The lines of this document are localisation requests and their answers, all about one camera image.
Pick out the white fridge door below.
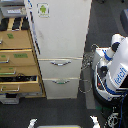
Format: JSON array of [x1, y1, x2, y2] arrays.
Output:
[[24, 0, 92, 59]]

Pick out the black white robot base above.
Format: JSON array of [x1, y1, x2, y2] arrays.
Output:
[[92, 48, 128, 106]]

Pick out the upper fridge drawer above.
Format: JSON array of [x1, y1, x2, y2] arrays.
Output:
[[39, 59, 82, 79]]

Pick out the fridge drawer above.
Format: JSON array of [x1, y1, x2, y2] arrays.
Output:
[[43, 79, 79, 99], [39, 59, 82, 79]]

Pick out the lower fridge drawer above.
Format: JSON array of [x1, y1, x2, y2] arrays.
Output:
[[43, 79, 79, 99]]

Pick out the white fridge body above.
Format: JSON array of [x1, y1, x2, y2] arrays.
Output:
[[24, 0, 92, 99]]

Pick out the wooden drawer cabinet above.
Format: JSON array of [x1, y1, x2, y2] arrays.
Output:
[[0, 17, 45, 97]]

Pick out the green android sticker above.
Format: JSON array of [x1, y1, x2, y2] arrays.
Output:
[[37, 3, 50, 17]]

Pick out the grey box on cabinet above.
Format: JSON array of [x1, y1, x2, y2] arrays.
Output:
[[1, 6, 26, 17]]

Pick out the grey cable loop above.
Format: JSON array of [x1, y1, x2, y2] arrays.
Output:
[[78, 79, 93, 94]]

